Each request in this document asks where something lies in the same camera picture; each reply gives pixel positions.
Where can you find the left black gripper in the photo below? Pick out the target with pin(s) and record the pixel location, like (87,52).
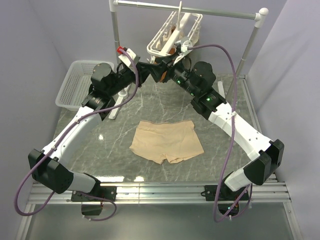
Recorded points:
(142,73)

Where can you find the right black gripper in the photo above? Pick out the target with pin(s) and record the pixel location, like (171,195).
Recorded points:
(167,65)

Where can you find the white clip drying hanger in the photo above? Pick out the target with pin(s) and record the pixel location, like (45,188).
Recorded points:
(182,21)

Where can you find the beige underwear shorts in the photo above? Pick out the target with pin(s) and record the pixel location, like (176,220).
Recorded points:
(174,142)

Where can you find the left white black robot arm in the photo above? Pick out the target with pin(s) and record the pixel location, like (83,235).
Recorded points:
(48,166)

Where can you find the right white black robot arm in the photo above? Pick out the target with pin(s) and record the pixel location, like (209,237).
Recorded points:
(265,155)

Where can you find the orange underwear on hanger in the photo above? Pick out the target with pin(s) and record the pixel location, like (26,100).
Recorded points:
(168,61)

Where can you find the white perforated plastic basket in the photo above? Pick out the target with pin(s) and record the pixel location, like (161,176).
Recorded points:
(76,83)

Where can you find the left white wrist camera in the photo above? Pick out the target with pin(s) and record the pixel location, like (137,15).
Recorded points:
(128,57)

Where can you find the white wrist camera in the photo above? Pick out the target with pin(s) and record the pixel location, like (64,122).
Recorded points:
(183,48)
(128,57)

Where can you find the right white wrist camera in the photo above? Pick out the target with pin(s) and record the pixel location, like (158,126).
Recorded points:
(183,48)

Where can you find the aluminium mounting rail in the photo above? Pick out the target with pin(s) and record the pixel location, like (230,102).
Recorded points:
(162,193)

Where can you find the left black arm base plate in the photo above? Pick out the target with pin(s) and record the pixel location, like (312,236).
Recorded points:
(102,192)

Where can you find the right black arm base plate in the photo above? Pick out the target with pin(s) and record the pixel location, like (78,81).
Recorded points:
(225,194)

